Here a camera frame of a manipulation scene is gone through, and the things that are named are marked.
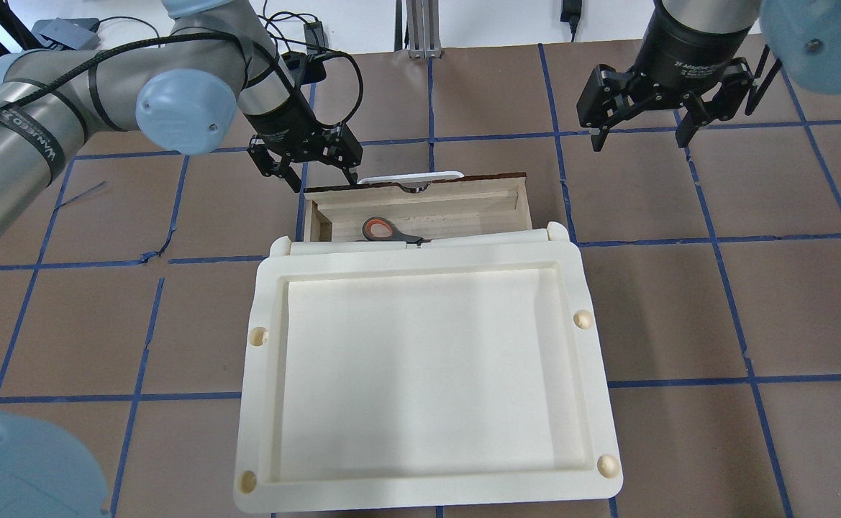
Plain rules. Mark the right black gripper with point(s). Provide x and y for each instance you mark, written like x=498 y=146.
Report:
x=692 y=42

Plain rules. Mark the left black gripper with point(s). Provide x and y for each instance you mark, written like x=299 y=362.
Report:
x=278 y=121

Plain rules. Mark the orange grey scissors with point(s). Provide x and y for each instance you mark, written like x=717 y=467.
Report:
x=378 y=229

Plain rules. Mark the wooden drawer with white handle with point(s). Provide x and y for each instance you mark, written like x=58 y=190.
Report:
x=445 y=208

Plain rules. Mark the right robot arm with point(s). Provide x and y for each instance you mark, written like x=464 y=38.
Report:
x=713 y=59

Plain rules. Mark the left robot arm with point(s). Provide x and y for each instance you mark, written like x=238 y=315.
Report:
x=182 y=92

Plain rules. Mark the black power adapter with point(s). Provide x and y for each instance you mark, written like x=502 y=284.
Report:
x=571 y=11
x=314 y=34

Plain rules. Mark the cream plastic tray lid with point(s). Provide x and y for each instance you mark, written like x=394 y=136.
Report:
x=386 y=375

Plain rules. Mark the grey box on desk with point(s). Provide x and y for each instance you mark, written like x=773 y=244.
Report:
x=67 y=34

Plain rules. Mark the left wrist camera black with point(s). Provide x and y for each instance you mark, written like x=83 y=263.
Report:
x=305 y=68

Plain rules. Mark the aluminium frame post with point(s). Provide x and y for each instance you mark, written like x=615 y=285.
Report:
x=423 y=29

